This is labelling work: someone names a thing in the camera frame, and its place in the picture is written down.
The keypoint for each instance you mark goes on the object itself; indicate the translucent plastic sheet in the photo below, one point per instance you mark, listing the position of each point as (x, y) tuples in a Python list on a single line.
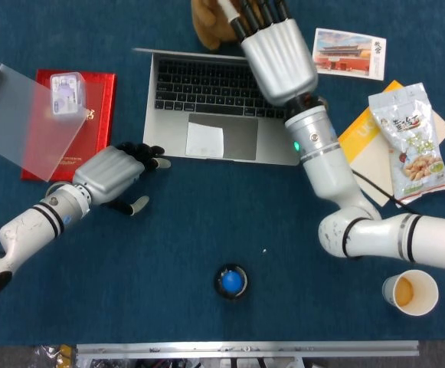
[(19, 122)]

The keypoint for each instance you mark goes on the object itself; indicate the brown plush toy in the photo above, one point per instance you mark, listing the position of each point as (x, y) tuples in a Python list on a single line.
[(210, 27)]

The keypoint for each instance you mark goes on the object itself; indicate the yellow and cream booklet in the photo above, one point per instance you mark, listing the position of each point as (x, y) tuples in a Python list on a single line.
[(367, 153)]

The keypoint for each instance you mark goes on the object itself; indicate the palace photo postcard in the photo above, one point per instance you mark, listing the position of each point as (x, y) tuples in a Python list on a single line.
[(344, 53)]

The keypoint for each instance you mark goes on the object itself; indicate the paper cup with orange liquid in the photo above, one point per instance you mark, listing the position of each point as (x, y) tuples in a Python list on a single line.
[(417, 295)]

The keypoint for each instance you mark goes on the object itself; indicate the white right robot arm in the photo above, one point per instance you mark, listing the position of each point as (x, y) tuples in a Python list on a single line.
[(329, 176)]

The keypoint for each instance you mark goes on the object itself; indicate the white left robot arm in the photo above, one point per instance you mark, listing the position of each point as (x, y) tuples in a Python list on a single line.
[(27, 226)]

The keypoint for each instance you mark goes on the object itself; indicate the silver laptop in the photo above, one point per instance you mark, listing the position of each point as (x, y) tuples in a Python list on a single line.
[(168, 130)]

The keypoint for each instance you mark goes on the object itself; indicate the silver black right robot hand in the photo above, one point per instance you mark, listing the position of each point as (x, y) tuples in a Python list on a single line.
[(279, 61)]

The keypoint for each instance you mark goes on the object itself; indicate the red certificate book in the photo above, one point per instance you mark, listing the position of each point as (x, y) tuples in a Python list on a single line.
[(97, 126)]

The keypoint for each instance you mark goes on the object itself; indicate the aluminium profile rail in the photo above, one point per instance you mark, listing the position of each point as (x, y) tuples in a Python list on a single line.
[(245, 349)]

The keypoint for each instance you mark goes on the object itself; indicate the silver peanut snack bag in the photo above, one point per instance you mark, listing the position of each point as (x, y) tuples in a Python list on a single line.
[(413, 153)]

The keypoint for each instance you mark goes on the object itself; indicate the clear bag with yellow parts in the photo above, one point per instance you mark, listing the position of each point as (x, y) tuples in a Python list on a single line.
[(53, 356)]

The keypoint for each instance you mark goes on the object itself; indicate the blue ball in black holder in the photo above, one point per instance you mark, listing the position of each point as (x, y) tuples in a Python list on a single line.
[(217, 289)]

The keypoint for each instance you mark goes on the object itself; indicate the blue felt table cover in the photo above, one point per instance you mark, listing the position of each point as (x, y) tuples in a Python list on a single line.
[(168, 237)]

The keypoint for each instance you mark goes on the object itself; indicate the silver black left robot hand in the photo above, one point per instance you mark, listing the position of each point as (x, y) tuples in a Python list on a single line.
[(107, 172)]

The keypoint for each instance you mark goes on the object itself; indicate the small clear plastic box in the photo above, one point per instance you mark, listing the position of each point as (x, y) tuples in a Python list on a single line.
[(69, 96)]

